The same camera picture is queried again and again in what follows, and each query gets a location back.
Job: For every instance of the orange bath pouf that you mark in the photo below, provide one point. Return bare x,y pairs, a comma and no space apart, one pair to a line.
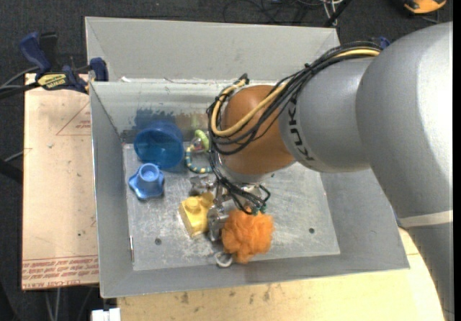
248,235

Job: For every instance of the blue plastic cup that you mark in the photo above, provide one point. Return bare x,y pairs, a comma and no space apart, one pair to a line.
160,147

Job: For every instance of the grey metal bin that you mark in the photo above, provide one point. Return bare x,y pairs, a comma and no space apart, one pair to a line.
295,204

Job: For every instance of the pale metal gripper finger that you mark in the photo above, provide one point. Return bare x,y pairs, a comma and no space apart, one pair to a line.
201,183
216,221

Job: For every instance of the yellow toy block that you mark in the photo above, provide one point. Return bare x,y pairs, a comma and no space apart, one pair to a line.
194,213

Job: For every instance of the brown cardboard board, red print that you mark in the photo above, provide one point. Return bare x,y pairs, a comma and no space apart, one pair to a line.
57,183

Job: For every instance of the blue star-shaped cap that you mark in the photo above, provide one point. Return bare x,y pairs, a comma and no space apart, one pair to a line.
147,181

